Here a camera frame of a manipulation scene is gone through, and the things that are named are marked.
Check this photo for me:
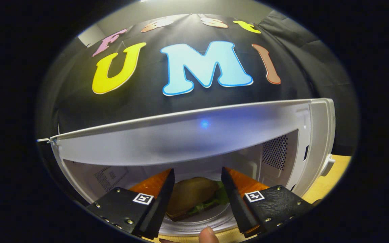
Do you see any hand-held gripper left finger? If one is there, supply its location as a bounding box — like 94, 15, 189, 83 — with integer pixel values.
86, 168, 175, 240

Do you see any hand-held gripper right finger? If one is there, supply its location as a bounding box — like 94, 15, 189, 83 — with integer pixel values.
221, 166, 313, 238

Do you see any brown bread lettuce sandwich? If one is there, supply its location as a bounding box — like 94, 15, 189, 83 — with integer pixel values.
166, 177, 230, 222

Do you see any white microwave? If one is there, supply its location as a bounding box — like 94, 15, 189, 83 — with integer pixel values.
36, 98, 336, 237

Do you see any black backdrop cloth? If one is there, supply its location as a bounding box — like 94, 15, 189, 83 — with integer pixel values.
36, 10, 360, 156

